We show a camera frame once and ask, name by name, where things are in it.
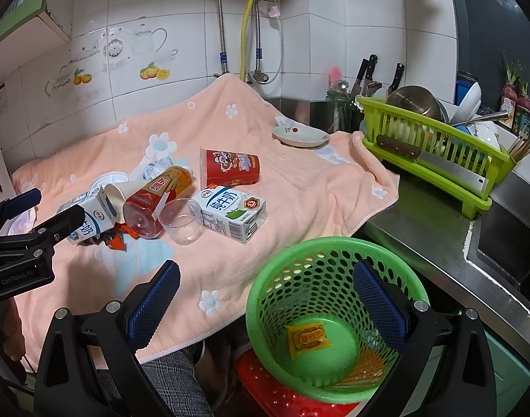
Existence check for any white ceramic dish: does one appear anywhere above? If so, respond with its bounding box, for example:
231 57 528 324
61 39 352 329
273 125 330 149

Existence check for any yellow gas hose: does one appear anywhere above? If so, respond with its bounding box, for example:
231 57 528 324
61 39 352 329
239 0 260 83

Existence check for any red orange drink bottle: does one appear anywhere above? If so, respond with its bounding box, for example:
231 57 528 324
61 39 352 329
123 166 193 239

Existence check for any chopsticks bundle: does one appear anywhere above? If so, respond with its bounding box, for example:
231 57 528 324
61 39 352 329
508 132 530 163

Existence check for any red paper cup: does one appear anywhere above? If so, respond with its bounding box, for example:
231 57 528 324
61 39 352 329
200 149 260 189

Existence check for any yellow snack packet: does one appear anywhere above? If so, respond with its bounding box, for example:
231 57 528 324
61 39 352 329
286 322 332 360

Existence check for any person's left hand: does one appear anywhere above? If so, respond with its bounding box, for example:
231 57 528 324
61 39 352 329
3 299 26 361

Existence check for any steel sink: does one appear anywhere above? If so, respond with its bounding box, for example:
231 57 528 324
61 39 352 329
466 173 530 300

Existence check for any pink brush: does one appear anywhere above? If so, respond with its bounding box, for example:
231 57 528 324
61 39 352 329
329 66 342 89

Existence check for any clear plastic cup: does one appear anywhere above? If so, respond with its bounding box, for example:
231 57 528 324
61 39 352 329
159 198 202 246

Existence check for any white plastic cup lid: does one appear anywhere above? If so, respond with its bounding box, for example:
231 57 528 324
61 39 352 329
90 171 129 191

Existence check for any peach floral towel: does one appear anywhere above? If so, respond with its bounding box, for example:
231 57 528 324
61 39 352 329
13 75 399 365

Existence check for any green plastic trash basket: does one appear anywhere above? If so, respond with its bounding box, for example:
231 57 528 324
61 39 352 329
246 237 428 404

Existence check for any black handled knife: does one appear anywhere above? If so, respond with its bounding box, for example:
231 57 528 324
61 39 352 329
387 63 405 96
350 54 378 99

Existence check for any green dish rack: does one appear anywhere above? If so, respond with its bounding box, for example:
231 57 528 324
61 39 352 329
356 96 514 219

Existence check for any white ceramic bowl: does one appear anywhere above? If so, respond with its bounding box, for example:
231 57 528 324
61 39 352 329
452 82 482 125

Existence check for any stainless steel pot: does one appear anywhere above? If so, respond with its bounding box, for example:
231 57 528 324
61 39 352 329
386 86 444 122

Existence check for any cleaver with wooden handle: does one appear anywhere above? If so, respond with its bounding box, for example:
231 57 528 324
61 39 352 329
376 134 486 194

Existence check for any white paper cup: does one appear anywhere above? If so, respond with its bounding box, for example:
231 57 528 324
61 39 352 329
104 180 146 224

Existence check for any red plastic stool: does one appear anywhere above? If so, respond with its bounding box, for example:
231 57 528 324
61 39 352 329
234 349 359 417

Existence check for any orange red snack wrapper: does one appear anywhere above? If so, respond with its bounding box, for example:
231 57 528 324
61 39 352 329
80 223 140 251

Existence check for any steel water pipe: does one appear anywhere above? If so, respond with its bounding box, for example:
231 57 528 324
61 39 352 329
216 0 228 74
251 0 269 85

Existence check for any dark green utensil jar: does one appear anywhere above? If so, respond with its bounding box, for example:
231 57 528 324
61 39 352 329
325 90 353 134

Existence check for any white blue milk carton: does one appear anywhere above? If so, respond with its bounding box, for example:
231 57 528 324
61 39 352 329
193 186 267 244

